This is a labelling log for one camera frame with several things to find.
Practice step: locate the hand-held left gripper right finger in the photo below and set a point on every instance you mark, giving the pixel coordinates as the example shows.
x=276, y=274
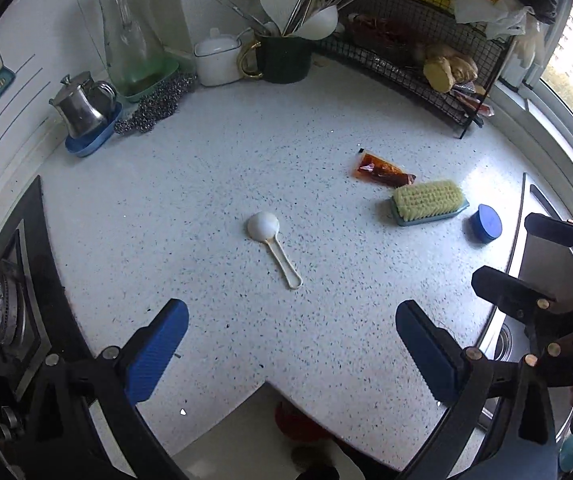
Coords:
x=426, y=355

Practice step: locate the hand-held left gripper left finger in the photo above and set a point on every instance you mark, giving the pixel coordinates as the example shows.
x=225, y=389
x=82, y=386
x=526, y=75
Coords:
x=159, y=350

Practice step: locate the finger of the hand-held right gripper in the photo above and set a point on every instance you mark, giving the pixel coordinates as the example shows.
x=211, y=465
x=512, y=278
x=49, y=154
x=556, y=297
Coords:
x=551, y=227
x=506, y=290

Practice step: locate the white plastic scoop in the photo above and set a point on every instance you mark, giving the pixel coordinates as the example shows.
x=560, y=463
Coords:
x=262, y=225

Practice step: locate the stainless steel sink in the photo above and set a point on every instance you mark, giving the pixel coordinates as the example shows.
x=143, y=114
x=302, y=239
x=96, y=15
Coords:
x=541, y=265

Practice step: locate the sink drain strainer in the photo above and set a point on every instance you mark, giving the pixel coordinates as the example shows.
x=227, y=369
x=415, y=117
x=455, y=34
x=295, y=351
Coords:
x=502, y=342

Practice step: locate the blue round lid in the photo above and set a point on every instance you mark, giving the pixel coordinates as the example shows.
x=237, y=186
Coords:
x=485, y=224

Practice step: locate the yellow bristle scrub brush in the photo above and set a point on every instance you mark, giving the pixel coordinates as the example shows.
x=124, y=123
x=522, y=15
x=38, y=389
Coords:
x=426, y=197

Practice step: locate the small seasoning packets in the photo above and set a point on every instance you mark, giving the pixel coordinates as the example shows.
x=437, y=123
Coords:
x=471, y=100

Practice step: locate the black gas stove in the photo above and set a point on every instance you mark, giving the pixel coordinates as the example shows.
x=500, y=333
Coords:
x=6, y=300

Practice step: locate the brown sauce sachet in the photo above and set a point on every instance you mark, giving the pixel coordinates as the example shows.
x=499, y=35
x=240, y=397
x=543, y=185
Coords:
x=381, y=170

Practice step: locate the ginger root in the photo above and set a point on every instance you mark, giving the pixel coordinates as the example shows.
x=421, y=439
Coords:
x=449, y=67

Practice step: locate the blue plastic dish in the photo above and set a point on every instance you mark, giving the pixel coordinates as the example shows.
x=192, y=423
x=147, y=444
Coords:
x=89, y=146

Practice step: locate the white plastic bag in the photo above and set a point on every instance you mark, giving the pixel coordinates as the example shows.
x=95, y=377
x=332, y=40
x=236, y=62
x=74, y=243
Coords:
x=491, y=17

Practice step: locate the steel wool scrubber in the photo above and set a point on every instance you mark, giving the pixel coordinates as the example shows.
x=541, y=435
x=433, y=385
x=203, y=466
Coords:
x=159, y=105

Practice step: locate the small steel teapot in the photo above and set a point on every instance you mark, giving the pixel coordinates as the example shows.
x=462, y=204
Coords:
x=84, y=110

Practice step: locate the bag of dried chilies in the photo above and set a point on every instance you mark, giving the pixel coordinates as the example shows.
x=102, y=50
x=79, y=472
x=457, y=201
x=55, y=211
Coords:
x=386, y=35

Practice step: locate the green plastic tray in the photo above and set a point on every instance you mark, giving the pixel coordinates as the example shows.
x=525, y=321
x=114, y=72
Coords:
x=165, y=76

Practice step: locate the white ceramic lidded jar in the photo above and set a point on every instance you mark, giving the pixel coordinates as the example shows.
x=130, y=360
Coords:
x=216, y=65

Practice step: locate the glass carafe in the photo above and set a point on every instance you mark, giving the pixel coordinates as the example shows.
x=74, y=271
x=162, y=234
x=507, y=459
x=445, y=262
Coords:
x=126, y=45

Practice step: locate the white rice paddle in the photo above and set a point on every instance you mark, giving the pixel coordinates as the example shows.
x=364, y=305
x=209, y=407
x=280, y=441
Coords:
x=321, y=22
x=279, y=2

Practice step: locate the dark green mug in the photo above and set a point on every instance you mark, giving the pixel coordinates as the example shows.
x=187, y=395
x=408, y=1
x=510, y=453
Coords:
x=286, y=60

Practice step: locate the metal tongs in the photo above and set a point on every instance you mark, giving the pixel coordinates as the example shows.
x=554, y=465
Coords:
x=241, y=12

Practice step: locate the white window frame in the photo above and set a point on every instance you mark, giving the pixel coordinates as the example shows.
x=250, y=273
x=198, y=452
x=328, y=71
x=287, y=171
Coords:
x=566, y=115

